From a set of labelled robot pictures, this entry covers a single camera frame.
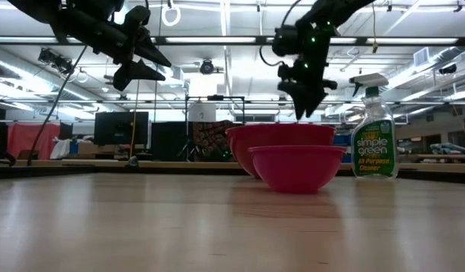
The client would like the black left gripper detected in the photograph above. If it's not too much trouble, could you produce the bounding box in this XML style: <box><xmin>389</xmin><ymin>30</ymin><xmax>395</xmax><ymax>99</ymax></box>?
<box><xmin>52</xmin><ymin>8</ymin><xmax>172</xmax><ymax>92</ymax></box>

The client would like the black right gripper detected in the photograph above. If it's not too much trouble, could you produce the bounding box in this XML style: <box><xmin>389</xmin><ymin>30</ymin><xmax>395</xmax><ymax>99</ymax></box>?
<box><xmin>277</xmin><ymin>21</ymin><xmax>339</xmax><ymax>122</ymax></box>

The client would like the large red bowl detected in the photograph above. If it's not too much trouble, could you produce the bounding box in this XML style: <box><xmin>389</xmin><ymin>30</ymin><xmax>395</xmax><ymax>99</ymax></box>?
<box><xmin>225</xmin><ymin>122</ymin><xmax>336</xmax><ymax>179</ymax></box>

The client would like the blue box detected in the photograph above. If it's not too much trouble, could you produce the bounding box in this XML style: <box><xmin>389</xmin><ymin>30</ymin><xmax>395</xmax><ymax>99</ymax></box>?
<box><xmin>332</xmin><ymin>133</ymin><xmax>353</xmax><ymax>147</ymax></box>

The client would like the round black ceiling light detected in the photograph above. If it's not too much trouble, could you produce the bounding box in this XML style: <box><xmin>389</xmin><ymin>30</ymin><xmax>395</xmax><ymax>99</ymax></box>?
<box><xmin>199</xmin><ymin>58</ymin><xmax>215</xmax><ymax>76</ymax></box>

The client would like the small pink bowl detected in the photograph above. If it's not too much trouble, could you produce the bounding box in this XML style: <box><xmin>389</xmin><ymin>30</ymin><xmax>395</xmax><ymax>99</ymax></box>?
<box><xmin>248</xmin><ymin>144</ymin><xmax>348</xmax><ymax>195</ymax></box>

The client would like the black computer monitor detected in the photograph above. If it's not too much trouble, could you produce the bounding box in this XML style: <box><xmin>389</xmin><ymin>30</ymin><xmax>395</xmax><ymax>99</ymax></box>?
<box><xmin>94</xmin><ymin>111</ymin><xmax>150</xmax><ymax>147</ymax></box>

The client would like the white bucket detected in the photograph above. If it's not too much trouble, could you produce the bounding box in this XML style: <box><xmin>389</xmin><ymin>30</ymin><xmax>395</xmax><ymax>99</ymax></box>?
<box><xmin>188</xmin><ymin>100</ymin><xmax>217</xmax><ymax>123</ymax></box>

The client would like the simple green spray bottle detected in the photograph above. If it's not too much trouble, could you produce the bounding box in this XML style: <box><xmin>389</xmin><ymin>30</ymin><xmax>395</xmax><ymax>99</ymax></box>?
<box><xmin>349</xmin><ymin>73</ymin><xmax>400</xmax><ymax>181</ymax></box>

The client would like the black ceiling spotlight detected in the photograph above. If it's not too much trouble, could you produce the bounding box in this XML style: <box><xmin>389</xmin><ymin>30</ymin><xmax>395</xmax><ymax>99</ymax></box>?
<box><xmin>37</xmin><ymin>48</ymin><xmax>74</xmax><ymax>76</ymax></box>

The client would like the brown cardboard box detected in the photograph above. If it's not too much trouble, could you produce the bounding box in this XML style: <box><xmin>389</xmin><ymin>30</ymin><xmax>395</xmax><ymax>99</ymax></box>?
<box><xmin>76</xmin><ymin>141</ymin><xmax>107</xmax><ymax>156</ymax></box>

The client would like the patterned dark cloth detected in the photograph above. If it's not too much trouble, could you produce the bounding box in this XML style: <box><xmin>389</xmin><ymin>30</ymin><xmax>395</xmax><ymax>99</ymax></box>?
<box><xmin>191</xmin><ymin>119</ymin><xmax>237</xmax><ymax>162</ymax></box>

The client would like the white cloth pile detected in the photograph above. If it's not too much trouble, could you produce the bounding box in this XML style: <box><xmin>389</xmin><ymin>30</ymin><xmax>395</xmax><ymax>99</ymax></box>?
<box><xmin>49</xmin><ymin>137</ymin><xmax>73</xmax><ymax>160</ymax></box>

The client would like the grey ceiling air vent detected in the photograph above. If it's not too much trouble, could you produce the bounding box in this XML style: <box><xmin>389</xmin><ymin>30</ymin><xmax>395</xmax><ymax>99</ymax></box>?
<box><xmin>413</xmin><ymin>46</ymin><xmax>430</xmax><ymax>68</ymax></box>

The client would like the red cloth screen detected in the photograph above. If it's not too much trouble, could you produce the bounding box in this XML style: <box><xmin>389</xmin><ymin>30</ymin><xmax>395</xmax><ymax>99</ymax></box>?
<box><xmin>6</xmin><ymin>122</ymin><xmax>61</xmax><ymax>160</ymax></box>

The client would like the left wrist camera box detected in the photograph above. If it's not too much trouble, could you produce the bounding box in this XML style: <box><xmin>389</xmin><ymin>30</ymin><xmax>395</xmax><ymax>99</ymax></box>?
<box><xmin>122</xmin><ymin>5</ymin><xmax>152</xmax><ymax>42</ymax></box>

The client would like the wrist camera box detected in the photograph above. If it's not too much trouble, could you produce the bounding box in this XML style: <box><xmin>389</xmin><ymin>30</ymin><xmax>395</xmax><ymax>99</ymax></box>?
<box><xmin>271</xmin><ymin>24</ymin><xmax>298</xmax><ymax>57</ymax></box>
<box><xmin>122</xmin><ymin>5</ymin><xmax>152</xmax><ymax>42</ymax></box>

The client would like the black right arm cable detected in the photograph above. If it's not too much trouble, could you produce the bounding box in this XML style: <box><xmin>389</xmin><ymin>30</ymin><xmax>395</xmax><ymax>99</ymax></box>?
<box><xmin>259</xmin><ymin>0</ymin><xmax>302</xmax><ymax>68</ymax></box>

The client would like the white hanging ring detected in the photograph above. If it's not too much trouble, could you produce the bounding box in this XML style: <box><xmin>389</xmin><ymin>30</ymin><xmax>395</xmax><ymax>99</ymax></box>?
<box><xmin>161</xmin><ymin>2</ymin><xmax>181</xmax><ymax>27</ymax></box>

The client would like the yellow hanging cord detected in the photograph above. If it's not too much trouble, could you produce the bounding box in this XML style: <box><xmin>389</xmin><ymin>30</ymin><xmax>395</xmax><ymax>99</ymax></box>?
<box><xmin>129</xmin><ymin>78</ymin><xmax>141</xmax><ymax>162</ymax></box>

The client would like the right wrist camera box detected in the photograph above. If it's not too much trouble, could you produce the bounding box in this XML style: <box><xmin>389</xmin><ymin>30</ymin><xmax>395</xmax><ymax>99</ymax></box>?
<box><xmin>271</xmin><ymin>24</ymin><xmax>298</xmax><ymax>57</ymax></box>

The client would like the black overhead frame rail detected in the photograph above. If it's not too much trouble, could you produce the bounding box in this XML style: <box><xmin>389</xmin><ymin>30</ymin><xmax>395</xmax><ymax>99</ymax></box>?
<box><xmin>0</xmin><ymin>35</ymin><xmax>465</xmax><ymax>48</ymax></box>

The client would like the black metal stand frame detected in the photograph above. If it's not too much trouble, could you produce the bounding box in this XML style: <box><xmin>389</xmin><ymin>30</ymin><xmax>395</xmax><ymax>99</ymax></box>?
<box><xmin>184</xmin><ymin>94</ymin><xmax>246</xmax><ymax>162</ymax></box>

